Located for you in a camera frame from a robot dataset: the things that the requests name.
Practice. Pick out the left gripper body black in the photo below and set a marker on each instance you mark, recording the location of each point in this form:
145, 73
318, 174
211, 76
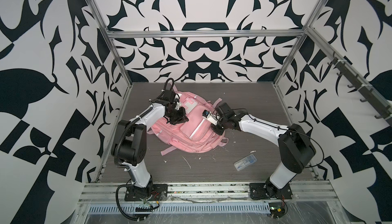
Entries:
176, 115

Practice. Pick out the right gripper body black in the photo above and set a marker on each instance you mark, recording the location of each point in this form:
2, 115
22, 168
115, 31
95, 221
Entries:
221, 126

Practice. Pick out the pink student backpack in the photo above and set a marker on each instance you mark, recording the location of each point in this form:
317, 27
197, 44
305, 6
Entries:
193, 136

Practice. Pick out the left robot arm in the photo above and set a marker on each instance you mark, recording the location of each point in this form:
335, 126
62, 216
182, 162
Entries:
130, 140

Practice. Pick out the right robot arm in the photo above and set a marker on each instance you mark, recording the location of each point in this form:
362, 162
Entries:
295, 147

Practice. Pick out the clear plastic ruler box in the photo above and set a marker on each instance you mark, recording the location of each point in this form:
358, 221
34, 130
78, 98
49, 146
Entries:
245, 162

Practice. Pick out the small green circuit board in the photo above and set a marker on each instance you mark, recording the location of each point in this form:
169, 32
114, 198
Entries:
277, 210

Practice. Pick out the grey hook rack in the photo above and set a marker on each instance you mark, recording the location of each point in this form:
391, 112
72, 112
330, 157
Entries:
359, 84

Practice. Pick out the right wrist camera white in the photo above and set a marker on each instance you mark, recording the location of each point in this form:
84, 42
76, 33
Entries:
209, 116

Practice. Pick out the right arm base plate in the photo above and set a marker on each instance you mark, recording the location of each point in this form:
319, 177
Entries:
260, 191

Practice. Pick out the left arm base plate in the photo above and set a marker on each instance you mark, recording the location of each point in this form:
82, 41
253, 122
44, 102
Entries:
152, 192

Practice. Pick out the aluminium front rail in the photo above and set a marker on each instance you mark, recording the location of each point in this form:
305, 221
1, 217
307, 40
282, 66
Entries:
212, 192

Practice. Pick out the aluminium frame crossbar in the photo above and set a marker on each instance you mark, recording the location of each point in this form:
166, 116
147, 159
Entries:
204, 33

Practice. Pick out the white vented cable duct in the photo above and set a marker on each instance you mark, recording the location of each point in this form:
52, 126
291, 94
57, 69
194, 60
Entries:
200, 208

